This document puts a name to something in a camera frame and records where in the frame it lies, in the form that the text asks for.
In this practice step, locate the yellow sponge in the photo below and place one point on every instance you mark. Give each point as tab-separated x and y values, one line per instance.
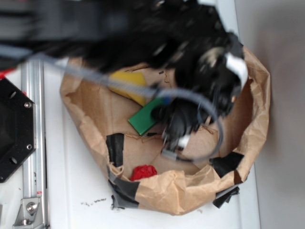
134	78

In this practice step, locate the metal corner bracket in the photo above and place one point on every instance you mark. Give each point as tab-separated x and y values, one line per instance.
29	215

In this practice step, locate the red crumpled object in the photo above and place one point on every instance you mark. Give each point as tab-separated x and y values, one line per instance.
144	171

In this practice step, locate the green block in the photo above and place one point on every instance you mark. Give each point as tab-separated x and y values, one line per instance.
143	120

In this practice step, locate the aluminium extrusion rail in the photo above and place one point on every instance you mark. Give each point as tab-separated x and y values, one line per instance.
34	168

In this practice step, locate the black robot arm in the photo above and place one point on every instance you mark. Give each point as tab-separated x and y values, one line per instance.
183	35

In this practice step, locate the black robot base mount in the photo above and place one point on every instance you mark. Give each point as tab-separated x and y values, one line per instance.
16	128

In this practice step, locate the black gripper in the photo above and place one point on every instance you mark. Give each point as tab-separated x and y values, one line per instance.
208	90

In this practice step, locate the brown paper bag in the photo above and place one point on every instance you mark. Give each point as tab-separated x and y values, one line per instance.
101	118

